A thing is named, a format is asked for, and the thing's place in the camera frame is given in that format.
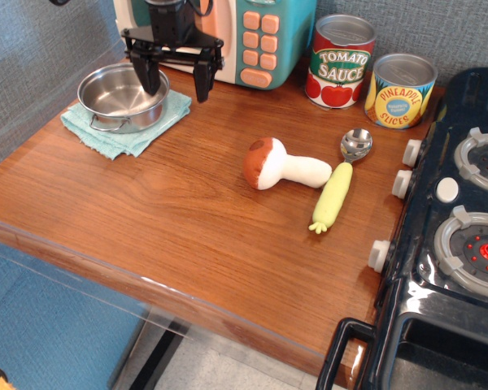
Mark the light blue folded towel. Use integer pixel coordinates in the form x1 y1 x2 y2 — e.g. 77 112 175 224
60 90 192 160

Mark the spoon with green handle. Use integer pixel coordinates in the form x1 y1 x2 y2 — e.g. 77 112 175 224
308 128 373 234

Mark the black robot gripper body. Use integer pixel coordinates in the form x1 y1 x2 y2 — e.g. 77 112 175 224
121 1 224 70

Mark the teal toy microwave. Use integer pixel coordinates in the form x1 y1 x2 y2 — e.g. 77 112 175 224
114 1 316 90

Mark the plush brown white mushroom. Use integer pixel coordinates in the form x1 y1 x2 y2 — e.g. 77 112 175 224
243 137 333 190

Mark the stainless steel pot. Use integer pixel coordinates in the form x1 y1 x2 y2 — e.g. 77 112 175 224
77 63 170 134

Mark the tomato sauce can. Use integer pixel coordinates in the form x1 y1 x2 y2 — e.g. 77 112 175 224
305 14 377 109

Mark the pineapple slices can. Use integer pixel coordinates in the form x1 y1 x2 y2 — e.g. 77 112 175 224
364 53 438 129

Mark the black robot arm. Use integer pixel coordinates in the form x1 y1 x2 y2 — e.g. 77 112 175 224
121 1 224 102

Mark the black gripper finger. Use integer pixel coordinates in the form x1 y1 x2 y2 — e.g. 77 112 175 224
130 50 161 96
193 50 216 103

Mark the black toy stove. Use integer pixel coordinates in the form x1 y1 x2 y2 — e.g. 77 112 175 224
317 67 488 389

